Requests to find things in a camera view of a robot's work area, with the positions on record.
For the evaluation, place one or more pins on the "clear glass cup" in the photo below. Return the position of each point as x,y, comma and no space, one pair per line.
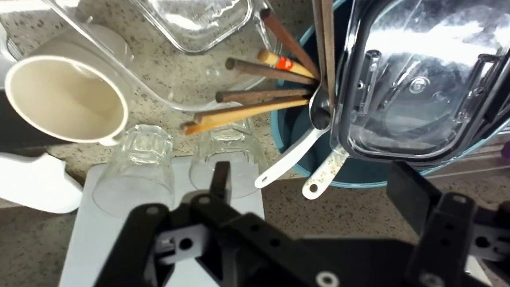
138,173

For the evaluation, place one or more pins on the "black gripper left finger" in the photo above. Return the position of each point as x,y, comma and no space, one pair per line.
154,240

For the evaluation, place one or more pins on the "clear rectangular plastic container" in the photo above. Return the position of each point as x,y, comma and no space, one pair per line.
174,50

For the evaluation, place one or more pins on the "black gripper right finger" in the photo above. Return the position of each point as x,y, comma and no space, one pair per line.
452,227

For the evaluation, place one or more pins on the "white measuring spoon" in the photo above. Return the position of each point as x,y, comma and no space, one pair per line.
289,158

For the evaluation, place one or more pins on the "white ceramic mug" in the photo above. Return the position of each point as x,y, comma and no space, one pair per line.
68,90

